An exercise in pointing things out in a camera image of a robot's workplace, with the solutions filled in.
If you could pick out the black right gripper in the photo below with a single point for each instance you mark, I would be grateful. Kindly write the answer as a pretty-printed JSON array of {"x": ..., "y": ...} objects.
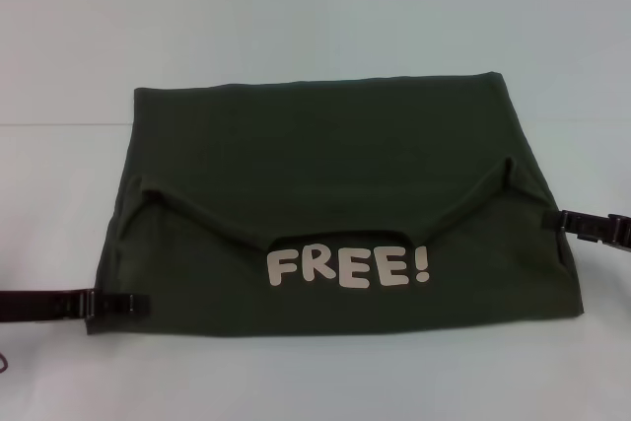
[{"x": 620, "y": 231}]

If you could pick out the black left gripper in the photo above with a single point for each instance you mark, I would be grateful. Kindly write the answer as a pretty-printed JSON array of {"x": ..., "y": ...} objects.
[{"x": 34, "y": 306}]

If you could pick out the dark green t-shirt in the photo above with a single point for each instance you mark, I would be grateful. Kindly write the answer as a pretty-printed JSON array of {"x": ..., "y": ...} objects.
[{"x": 320, "y": 169}]

